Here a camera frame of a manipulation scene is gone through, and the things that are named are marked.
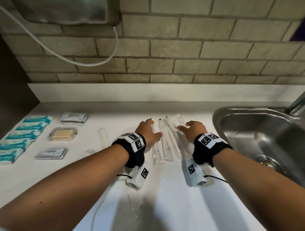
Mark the stack of yellow soap packets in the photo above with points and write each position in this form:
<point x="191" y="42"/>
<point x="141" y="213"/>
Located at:
<point x="63" y="134"/>

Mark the steel wall dispenser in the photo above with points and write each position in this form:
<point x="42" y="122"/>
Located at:
<point x="66" y="10"/>

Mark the steel sink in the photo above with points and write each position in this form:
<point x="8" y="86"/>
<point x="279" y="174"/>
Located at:
<point x="262" y="133"/>

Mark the person's right forearm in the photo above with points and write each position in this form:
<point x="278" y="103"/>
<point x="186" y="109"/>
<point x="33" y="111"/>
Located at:
<point x="262" y="185"/>

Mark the person's left hand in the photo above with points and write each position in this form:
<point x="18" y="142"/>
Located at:
<point x="147" y="133"/>

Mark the person's left forearm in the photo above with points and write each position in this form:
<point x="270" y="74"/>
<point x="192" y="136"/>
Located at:
<point x="66" y="185"/>

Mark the person's right hand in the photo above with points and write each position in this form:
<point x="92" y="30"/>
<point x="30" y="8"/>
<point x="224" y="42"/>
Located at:
<point x="194" y="129"/>

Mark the stack of white wipe sachets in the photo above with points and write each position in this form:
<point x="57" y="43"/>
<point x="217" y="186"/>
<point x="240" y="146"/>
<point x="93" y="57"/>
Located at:
<point x="73" y="117"/>

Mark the purple wall sign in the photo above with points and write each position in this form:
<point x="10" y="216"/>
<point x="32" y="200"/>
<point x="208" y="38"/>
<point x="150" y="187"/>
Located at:
<point x="301" y="29"/>

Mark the steel faucet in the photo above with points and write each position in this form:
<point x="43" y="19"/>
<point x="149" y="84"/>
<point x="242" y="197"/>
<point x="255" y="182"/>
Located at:
<point x="296" y="106"/>

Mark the row of teal wipe packets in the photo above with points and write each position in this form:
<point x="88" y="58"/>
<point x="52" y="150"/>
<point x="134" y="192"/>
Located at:
<point x="21" y="138"/>

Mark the stack of toothpaste sachets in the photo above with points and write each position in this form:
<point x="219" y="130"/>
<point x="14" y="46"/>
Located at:
<point x="51" y="153"/>

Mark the black wristband with marker tags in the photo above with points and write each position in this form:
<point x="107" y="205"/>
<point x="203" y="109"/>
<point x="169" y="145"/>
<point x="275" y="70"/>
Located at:
<point x="133" y="147"/>
<point x="209" y="147"/>

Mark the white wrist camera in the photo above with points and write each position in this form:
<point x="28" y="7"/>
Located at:
<point x="139" y="176"/>
<point x="195" y="173"/>

